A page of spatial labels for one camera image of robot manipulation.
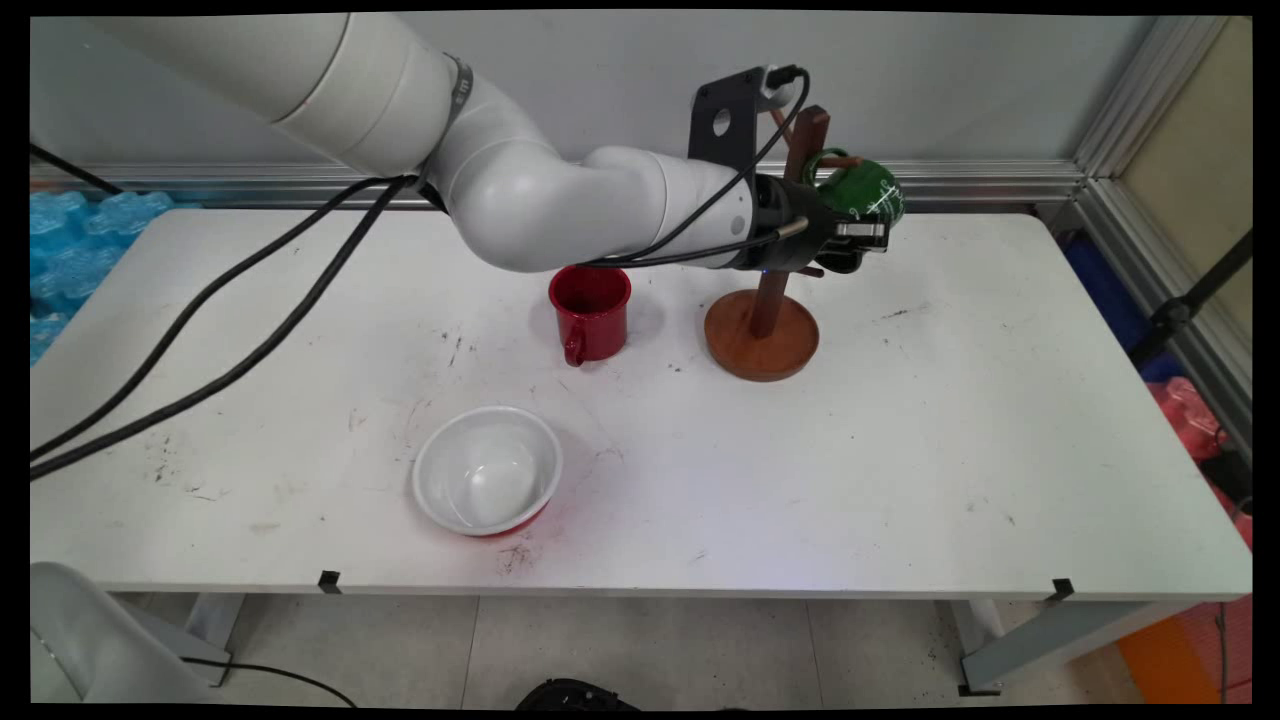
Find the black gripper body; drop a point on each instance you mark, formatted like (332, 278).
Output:
(790, 230)

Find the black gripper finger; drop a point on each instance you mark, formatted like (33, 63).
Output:
(842, 262)
(862, 236)

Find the green enamel mug white print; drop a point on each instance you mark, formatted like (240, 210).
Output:
(870, 190)

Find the brown wooden mug tree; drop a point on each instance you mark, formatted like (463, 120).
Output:
(760, 335)

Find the red enamel mug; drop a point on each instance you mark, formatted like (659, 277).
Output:
(592, 315)

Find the blue plastic bin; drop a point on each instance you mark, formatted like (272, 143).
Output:
(1105, 290)

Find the black tripod pole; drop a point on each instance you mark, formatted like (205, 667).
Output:
(1190, 300)

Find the red plastic bag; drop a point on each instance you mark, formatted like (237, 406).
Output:
(1190, 420)

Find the white bowl red outside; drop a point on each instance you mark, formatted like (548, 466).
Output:
(487, 470)

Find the grey metal table leg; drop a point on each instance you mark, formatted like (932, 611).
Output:
(212, 630)
(1050, 640)

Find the black object on floor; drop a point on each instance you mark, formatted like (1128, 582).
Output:
(575, 695)

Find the orange plastic crate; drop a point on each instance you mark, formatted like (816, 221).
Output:
(1180, 650)

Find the blue bubble wrap pile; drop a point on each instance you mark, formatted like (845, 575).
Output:
(70, 250)

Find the white rounded plastic housing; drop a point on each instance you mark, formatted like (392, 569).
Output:
(95, 640)

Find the horizontal aluminium frame rail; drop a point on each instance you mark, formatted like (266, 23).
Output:
(980, 183)

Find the aluminium frame corner post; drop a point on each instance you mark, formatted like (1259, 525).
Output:
(1140, 110)

